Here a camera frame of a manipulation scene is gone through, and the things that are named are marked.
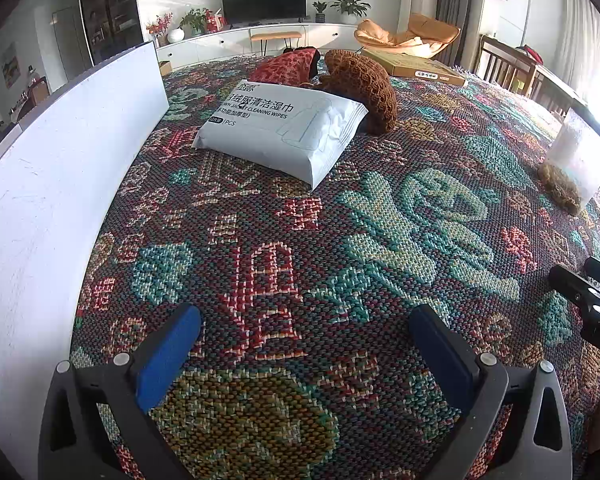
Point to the black television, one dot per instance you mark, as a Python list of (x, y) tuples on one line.
[(262, 2)]

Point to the wooden chair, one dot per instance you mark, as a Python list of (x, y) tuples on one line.
[(495, 62)]

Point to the woven patterned blanket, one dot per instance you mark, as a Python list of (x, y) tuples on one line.
[(330, 260)]

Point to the bushy potted plant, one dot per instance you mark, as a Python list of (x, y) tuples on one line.
[(194, 20)]

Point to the brown knitted hat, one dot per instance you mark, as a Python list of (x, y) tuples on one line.
[(365, 85)]

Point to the white vase with flowers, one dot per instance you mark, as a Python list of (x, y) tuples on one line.
[(175, 36)]

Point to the small potted plant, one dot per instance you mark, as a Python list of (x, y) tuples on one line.
[(320, 10)]

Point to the clear plastic container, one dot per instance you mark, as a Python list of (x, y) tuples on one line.
[(575, 155)]

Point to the red decoration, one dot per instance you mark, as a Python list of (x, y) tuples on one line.
[(215, 21)]

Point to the red cloth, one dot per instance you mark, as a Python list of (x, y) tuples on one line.
[(530, 55)]

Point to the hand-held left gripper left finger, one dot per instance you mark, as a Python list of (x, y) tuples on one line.
[(167, 355)]

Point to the large potted plant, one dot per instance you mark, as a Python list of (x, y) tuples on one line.
[(350, 6)]

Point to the flat cardboard box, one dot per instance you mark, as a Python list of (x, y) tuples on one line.
[(410, 67)]

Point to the white board panel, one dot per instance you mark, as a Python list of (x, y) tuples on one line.
[(55, 185)]

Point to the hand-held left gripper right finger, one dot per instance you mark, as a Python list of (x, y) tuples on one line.
[(442, 355)]

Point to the white wipes packet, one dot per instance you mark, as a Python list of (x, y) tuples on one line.
[(280, 135)]

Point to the dark glass cabinet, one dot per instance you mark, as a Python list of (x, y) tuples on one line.
[(110, 10)]

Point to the wooden stool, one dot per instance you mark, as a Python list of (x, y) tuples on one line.
[(275, 35)]

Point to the orange lounge chair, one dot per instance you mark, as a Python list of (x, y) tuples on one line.
[(430, 32)]

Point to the red patterned cushion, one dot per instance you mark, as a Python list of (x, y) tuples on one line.
[(285, 67)]

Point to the white television cabinet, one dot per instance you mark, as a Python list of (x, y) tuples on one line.
[(215, 45)]

